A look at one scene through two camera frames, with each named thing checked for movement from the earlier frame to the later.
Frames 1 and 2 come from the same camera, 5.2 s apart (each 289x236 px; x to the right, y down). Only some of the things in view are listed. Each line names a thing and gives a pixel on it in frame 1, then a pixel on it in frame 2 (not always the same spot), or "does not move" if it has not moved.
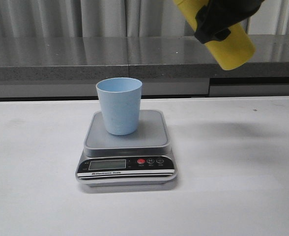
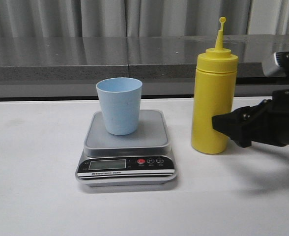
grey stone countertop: (39, 57) does not move
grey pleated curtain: (122, 18) does not move
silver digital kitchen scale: (144, 158) does not move
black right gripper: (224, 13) → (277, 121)
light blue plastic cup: (120, 100) does not move
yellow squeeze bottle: (230, 53) → (214, 92)
